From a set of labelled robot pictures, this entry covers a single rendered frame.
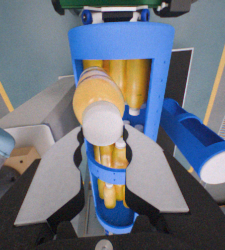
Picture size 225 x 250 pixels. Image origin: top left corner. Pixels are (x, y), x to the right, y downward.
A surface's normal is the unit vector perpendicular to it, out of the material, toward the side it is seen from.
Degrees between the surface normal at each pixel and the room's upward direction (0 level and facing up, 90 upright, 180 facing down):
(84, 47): 38
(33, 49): 0
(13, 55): 0
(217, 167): 0
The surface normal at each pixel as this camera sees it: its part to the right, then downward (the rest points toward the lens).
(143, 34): 0.25, 0.47
